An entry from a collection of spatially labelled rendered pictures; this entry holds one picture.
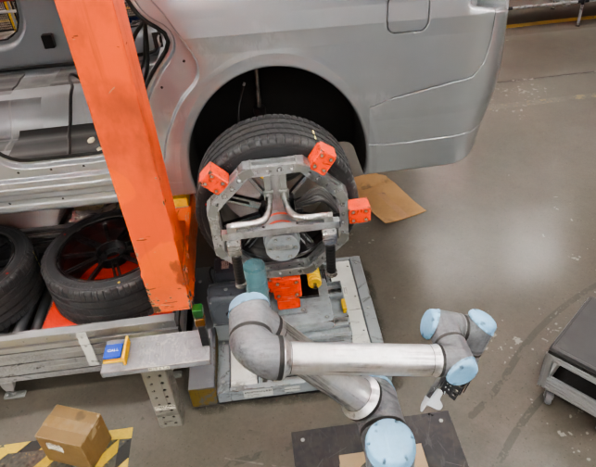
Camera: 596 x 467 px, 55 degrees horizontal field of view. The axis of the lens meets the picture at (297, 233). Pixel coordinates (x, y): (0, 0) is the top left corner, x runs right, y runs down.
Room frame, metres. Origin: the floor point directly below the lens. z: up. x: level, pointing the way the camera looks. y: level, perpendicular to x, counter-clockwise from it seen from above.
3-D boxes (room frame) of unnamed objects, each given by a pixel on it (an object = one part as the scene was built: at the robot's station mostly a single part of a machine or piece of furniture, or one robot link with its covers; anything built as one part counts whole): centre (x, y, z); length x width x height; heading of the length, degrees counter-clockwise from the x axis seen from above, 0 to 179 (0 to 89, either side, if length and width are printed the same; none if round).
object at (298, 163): (1.83, 0.07, 0.85); 0.54 x 0.07 x 0.54; 92
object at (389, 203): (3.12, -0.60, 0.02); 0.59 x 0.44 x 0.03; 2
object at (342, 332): (2.00, 0.04, 0.13); 0.50 x 0.36 x 0.10; 92
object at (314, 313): (2.00, 0.07, 0.32); 0.40 x 0.30 x 0.28; 92
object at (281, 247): (1.75, 0.06, 0.85); 0.21 x 0.14 x 0.14; 2
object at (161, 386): (1.57, 0.64, 0.21); 0.10 x 0.10 x 0.42; 2
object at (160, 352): (1.57, 0.61, 0.44); 0.43 x 0.17 x 0.03; 92
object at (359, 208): (1.84, -0.25, 0.85); 0.09 x 0.08 x 0.07; 92
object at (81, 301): (2.21, 0.91, 0.39); 0.66 x 0.66 x 0.24
